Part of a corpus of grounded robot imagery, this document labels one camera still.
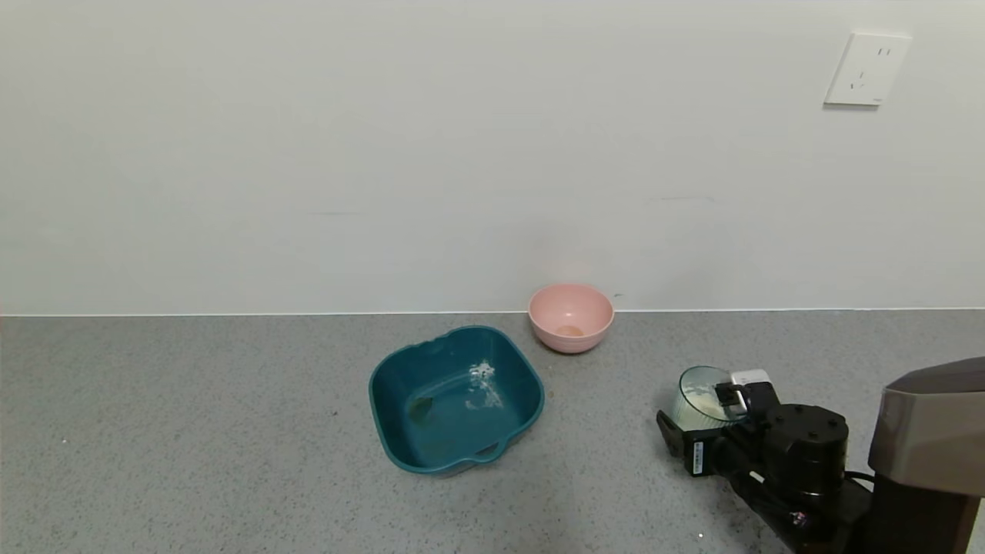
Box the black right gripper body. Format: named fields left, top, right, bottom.
left=681, top=419, right=766, bottom=486

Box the clear ribbed cup with handle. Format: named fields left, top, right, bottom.
left=671, top=365, right=751, bottom=432

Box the pink bowl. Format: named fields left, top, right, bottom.
left=528, top=284, right=615, bottom=355

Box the small white powder residue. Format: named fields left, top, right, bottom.
left=465, top=362, right=505, bottom=412

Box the teal plastic tray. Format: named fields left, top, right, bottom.
left=369, top=325, right=546, bottom=476

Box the white wall socket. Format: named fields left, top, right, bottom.
left=823, top=31, right=913, bottom=107

